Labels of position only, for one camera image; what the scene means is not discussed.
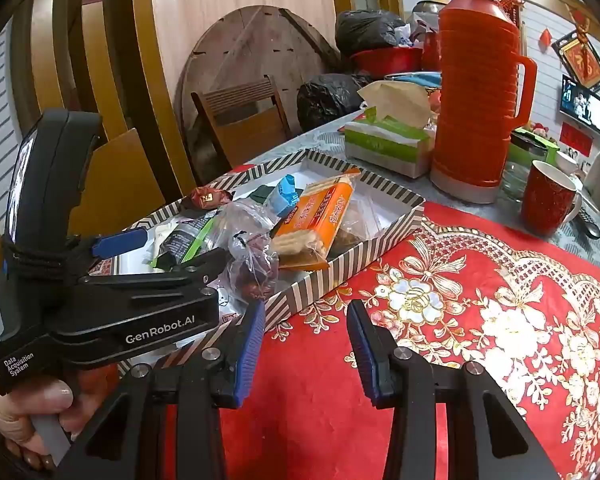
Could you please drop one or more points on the green tissue box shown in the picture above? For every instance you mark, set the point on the green tissue box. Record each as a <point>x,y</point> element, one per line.
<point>385,145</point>

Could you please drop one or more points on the clear bag of red dates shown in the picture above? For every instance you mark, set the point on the clear bag of red dates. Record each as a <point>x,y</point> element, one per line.
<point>252,265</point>

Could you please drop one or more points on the red plastic basin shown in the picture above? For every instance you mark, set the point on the red plastic basin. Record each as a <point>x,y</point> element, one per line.
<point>385,62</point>

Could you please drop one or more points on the blue cracker packet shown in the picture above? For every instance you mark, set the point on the blue cracker packet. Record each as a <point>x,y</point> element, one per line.
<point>285,192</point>

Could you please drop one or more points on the yellow wooden chair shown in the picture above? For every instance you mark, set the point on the yellow wooden chair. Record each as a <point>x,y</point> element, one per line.
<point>120,185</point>

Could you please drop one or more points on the small red lantern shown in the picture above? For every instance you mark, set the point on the small red lantern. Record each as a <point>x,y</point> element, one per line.
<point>545,37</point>

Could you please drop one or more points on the striped cardboard box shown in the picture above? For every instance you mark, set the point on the striped cardboard box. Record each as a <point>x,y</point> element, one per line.
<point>355,270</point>

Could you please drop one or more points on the red floral tablecloth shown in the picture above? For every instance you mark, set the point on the red floral tablecloth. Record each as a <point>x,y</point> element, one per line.
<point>480,310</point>

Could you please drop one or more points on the black remote control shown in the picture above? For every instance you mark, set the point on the black remote control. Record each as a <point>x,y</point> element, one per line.
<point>587,222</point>

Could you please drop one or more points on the person's left hand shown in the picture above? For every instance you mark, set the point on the person's left hand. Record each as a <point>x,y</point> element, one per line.
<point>25,400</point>

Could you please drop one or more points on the green plastic box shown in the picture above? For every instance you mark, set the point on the green plastic box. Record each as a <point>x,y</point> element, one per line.
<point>530,145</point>

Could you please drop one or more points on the clear bag of brown snacks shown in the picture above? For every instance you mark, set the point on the clear bag of brown snacks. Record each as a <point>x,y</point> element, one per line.
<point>360,220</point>

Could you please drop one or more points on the grey lace table cover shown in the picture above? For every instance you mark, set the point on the grey lace table cover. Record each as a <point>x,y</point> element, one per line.
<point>325,142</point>

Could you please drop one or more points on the red paper sign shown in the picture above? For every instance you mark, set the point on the red paper sign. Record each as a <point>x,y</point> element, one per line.
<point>576,140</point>

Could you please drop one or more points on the red mug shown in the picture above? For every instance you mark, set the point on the red mug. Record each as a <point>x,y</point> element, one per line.
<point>545,200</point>

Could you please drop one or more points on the white cup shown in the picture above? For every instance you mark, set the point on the white cup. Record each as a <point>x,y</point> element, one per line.
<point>566,162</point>

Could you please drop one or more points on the metal pot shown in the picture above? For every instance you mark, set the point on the metal pot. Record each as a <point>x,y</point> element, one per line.
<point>430,5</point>

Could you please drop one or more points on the television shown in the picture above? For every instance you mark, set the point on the television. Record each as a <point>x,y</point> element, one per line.
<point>582,105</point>

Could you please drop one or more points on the glass jar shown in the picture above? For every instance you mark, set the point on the glass jar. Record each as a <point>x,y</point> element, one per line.
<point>515,180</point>

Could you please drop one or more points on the diamond wall decoration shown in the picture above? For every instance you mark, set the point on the diamond wall decoration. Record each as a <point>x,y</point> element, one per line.
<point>582,60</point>

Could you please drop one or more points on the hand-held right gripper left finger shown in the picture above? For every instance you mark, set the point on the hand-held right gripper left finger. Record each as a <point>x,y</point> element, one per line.
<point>250,355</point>

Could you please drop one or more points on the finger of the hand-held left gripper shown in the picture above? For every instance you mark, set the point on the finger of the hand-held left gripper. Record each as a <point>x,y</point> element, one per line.
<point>122,242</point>
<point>200,267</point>

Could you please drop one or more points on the black and green snack packet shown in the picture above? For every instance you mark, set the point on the black and green snack packet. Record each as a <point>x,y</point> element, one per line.
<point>180,240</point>

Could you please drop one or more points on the orange thermos flask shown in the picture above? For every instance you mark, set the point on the orange thermos flask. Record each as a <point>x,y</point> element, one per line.
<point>475,100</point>

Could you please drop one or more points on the dark red snack packet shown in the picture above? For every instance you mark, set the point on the dark red snack packet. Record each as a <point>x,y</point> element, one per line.
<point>206,198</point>

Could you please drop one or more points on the blue zip bag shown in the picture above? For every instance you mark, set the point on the blue zip bag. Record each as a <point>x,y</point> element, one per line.
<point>415,79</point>

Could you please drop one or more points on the orange cracker packet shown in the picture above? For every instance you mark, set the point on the orange cracker packet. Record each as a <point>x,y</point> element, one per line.
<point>315,215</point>

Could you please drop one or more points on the black plastic bag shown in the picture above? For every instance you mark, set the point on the black plastic bag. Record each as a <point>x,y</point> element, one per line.
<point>330,100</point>
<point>365,32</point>

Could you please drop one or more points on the round wooden tabletop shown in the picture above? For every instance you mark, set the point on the round wooden tabletop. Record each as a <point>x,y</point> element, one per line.
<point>250,45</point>

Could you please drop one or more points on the dark green snack packet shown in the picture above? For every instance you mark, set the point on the dark green snack packet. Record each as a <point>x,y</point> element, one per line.
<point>261,193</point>

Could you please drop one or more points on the wooden folding chair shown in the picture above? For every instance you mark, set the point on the wooden folding chair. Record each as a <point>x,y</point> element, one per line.
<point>245,125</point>

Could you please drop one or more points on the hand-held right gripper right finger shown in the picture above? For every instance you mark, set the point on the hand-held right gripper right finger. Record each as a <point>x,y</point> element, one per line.
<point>365,355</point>

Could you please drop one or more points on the red plastic bag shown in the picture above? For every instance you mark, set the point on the red plastic bag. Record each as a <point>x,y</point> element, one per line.
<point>430,50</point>

